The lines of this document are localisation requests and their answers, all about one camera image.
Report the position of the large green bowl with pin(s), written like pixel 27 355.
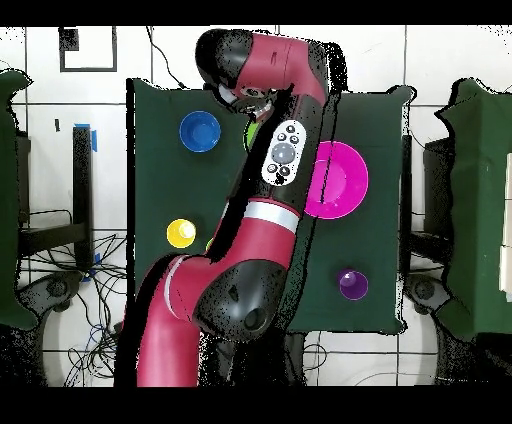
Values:
pixel 251 134

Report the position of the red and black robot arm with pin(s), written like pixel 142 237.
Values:
pixel 248 260

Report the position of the blue bowl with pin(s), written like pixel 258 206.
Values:
pixel 200 131

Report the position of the dark green tablecloth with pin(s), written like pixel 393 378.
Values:
pixel 180 180

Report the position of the large pink bowl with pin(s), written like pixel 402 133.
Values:
pixel 344 180

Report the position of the yellow cup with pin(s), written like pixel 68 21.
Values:
pixel 180 233

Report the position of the blue tape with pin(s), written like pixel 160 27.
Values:
pixel 94 140

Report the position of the purple cup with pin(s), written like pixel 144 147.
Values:
pixel 354 286

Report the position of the green-clothed side table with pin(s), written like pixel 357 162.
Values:
pixel 8 200
pixel 480 200

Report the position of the black wheeled base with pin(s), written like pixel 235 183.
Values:
pixel 424 288
pixel 58 288

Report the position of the white board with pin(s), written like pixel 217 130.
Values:
pixel 507 224

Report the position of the black post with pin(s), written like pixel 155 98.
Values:
pixel 82 180

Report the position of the black square frame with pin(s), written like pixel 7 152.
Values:
pixel 68 40

